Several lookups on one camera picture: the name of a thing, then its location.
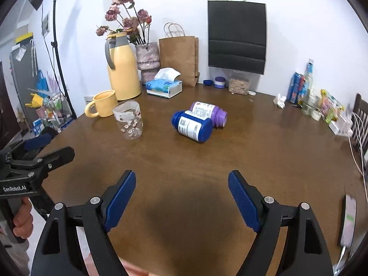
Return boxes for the yellow mug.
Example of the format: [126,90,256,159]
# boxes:
[85,90,118,118]

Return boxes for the blue pill bottle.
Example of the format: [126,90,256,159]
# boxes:
[171,110,213,143]

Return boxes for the pink vase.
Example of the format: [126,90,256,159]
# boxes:
[135,42,160,85]

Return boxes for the wooden chair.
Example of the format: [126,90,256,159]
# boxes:
[352,93,368,156]

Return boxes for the tissue box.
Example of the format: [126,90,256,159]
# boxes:
[145,68,183,99]

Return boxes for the blue jar lid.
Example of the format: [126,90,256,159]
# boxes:
[203,80,213,86]

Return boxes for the light stand tripod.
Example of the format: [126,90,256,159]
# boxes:
[28,0,77,120]

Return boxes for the clear floral glass cup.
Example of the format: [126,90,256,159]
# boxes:
[113,100,144,140]

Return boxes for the purple pill bottle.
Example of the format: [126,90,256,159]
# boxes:
[190,102,228,128]

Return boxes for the white charging cable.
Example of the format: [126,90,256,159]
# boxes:
[344,112,368,204]

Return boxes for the person's right hand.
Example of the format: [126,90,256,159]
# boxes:
[120,258,158,276]

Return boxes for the brown paper bag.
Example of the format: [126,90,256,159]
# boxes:
[159,23,200,87]

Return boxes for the colourful snack packets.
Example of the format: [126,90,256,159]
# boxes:
[318,89,344,125]

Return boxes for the clear glass bottle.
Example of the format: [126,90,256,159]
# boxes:
[298,59,314,106]

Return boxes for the small glass jar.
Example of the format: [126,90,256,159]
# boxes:
[301,93,319,116]

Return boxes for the white power strip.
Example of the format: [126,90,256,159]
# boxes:
[329,115,353,138]

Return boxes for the clear container of grains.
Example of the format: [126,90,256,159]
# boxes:
[228,70,250,95]

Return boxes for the smartphone on table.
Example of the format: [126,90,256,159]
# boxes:
[339,194,357,249]

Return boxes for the storage rack with items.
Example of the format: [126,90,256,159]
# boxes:
[25,70,73,136]

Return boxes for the person's left hand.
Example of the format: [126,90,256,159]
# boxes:
[13,198,34,239]

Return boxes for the black paper bag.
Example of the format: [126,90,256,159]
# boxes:
[208,0,267,75]

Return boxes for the crumpled white tissue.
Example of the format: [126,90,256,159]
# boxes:
[273,93,287,109]

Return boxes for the yellow thermos jug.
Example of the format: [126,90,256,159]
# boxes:
[105,32,142,101]

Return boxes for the dried pink flowers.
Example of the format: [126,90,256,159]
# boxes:
[95,0,152,45]

